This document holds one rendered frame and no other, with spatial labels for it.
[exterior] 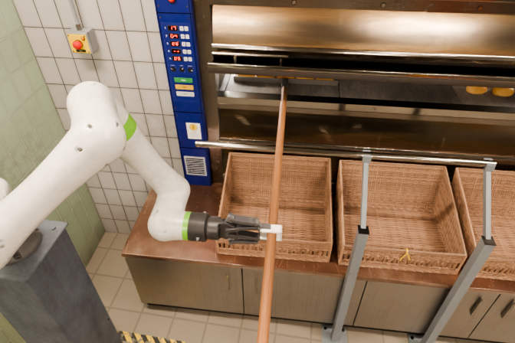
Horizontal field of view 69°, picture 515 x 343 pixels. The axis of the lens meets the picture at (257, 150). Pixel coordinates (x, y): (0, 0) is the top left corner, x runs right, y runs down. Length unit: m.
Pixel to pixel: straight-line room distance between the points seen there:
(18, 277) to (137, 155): 0.48
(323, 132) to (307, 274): 0.71
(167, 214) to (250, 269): 0.78
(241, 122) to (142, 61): 0.57
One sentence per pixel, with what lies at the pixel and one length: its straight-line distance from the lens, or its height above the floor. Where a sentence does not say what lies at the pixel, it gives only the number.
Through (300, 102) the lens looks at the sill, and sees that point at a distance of 1.88.
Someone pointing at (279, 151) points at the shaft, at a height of 1.21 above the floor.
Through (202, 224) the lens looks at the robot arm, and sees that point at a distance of 1.21.
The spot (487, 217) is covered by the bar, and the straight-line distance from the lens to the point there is 1.76.
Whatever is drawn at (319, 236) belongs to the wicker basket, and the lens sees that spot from 2.02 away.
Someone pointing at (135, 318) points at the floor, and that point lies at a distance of 2.53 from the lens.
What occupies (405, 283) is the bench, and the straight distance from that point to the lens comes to 1.99.
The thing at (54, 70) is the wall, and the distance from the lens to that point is 2.20.
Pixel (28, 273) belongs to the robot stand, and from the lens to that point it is 1.32.
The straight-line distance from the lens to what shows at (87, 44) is 1.93.
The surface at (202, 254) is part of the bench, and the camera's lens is 1.96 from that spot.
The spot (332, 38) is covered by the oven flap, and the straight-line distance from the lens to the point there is 1.72.
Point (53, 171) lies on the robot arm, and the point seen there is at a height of 1.59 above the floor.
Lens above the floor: 2.16
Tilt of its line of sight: 39 degrees down
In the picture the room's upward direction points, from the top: straight up
